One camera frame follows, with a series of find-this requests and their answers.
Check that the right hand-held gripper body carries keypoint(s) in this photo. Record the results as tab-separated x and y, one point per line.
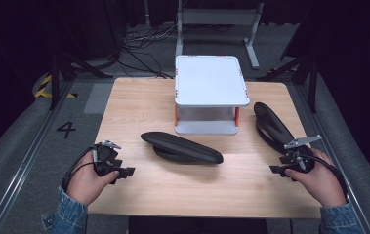
301	156

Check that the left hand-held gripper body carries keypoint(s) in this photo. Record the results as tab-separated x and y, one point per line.
103	159

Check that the person's left hand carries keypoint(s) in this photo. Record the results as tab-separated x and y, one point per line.
86	185

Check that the person's right hand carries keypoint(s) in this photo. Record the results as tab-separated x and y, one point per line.
319	182

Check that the black slipper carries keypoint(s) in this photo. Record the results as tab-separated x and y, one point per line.
182	148
272	125

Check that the black tripod stand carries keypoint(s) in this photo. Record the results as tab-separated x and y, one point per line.
55	74
311	74

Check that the yellow black hazard tape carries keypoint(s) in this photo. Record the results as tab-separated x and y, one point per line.
44	87

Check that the white two-tier shoe rack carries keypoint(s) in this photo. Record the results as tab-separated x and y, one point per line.
210	81

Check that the grey metal stand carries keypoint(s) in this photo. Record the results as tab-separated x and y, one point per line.
218	16

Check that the metal floor rail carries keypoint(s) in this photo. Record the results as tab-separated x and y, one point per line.
332	149
26	159

